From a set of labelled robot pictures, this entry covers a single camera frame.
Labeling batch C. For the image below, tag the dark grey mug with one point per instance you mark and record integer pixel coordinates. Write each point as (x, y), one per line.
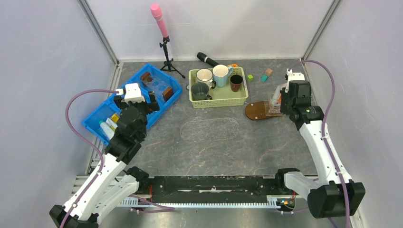
(200, 92)

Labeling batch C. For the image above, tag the teal block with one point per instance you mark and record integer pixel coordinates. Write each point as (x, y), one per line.
(264, 78)

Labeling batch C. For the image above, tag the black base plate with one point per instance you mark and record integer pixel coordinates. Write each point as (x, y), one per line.
(211, 189)

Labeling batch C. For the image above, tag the black mini tripod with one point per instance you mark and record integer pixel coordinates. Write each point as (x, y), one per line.
(168, 63)

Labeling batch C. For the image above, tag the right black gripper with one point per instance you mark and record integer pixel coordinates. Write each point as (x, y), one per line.
(284, 94)

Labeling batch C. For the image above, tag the brown oval wooden tray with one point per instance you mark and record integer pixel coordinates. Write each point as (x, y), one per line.
(256, 111)

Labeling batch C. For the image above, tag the pale green plastic basket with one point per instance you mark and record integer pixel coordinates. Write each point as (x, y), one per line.
(222, 97)

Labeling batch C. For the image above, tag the black microphone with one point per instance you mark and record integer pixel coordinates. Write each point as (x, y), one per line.
(206, 59)

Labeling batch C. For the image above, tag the clear textured toothbrush holder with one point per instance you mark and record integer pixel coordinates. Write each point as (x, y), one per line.
(272, 110)

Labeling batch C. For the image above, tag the yellow tube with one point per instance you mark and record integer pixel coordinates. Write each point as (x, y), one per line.
(114, 117)

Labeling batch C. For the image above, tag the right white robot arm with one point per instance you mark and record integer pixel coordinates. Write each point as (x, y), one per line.
(335, 194)

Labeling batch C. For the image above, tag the light blue mug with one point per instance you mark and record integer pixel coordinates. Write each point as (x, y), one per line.
(221, 74)

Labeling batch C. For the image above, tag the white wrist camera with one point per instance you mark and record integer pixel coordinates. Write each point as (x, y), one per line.
(131, 93)
(292, 76)

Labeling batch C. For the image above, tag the blue plastic divided bin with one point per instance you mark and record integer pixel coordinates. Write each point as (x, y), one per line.
(108, 107)

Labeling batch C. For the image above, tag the dark brown cup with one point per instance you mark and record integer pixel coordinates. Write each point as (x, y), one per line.
(236, 82)

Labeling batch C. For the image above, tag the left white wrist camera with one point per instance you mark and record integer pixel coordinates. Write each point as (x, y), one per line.
(131, 93)

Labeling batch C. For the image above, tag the white comb cable duct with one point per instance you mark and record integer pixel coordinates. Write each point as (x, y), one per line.
(269, 203)

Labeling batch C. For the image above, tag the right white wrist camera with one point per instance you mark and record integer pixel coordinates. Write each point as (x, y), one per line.
(292, 76)

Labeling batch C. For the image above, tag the brown wooden block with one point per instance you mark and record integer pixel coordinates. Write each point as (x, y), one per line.
(268, 72)

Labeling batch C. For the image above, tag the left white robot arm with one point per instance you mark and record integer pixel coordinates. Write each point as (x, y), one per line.
(87, 207)

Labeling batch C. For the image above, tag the green capped white tube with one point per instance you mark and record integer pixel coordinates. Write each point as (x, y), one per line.
(107, 130)

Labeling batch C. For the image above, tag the clear oval acrylic tray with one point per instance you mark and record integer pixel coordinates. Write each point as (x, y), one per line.
(210, 130)

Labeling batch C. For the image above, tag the pink microphone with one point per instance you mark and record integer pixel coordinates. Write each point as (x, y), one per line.
(158, 16)

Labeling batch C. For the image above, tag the orange toothpaste tube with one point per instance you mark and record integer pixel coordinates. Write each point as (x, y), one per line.
(278, 102)

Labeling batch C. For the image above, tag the brown soap block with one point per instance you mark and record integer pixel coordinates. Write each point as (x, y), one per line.
(167, 93)

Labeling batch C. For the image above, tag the white toothpaste tube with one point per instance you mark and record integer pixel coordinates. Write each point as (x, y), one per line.
(277, 93)

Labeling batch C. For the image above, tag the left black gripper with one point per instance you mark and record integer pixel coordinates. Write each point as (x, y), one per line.
(150, 107)

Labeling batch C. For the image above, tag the cream mug brown rim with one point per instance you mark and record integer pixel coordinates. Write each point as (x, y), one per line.
(205, 75)

